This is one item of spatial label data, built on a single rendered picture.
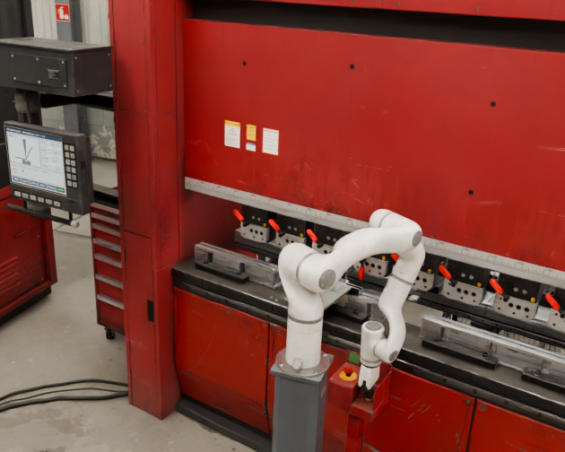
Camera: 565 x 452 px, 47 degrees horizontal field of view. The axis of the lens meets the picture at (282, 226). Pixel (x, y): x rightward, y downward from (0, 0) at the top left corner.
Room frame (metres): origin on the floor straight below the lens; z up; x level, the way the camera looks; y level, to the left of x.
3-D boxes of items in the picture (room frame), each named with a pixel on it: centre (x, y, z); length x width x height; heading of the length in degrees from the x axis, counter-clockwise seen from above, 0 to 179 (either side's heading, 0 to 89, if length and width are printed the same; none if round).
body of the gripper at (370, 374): (2.14, -0.36, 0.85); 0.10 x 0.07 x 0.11; 149
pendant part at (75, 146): (2.80, 1.05, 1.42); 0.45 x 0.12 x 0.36; 63
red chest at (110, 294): (3.72, 0.83, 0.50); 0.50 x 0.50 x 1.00; 58
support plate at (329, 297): (2.49, -0.17, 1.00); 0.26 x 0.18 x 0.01; 148
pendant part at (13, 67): (2.90, 1.05, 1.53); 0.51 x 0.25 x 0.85; 63
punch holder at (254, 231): (2.84, 0.11, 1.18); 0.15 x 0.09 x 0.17; 58
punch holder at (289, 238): (2.74, -0.06, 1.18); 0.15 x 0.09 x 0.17; 58
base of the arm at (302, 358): (1.95, -0.09, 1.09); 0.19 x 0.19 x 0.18
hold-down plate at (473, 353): (2.24, -0.73, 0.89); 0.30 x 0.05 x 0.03; 58
